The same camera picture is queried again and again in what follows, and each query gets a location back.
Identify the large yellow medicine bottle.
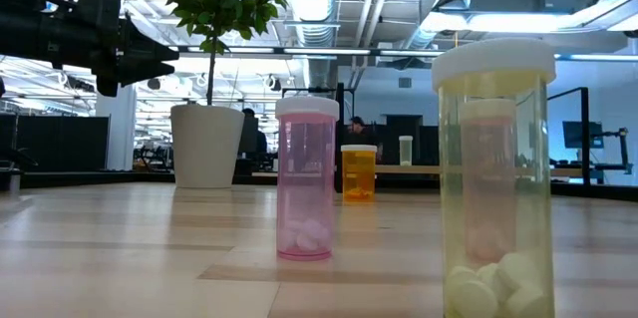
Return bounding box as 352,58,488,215
431,36,558,318

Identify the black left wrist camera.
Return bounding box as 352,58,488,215
77,0,123,25

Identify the black computer monitor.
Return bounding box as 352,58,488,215
562,120,605,150

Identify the black partition panel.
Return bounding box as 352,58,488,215
17,115,111,172

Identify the wooden shelf with black frame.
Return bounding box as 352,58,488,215
251,82,592,194

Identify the white plant pot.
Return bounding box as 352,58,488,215
169,103,246,190

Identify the small yellow medicine bottle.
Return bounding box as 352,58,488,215
398,135,415,167

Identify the person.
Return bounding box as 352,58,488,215
346,115,384,162
241,108,269,156

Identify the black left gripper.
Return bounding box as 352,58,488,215
74,13,180,98

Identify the long linear ceiling light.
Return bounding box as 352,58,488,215
176,46,638,64

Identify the large orange medicine bottle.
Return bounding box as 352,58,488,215
340,144,379,203

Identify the black aluminium table frame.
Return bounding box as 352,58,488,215
0,170,638,200

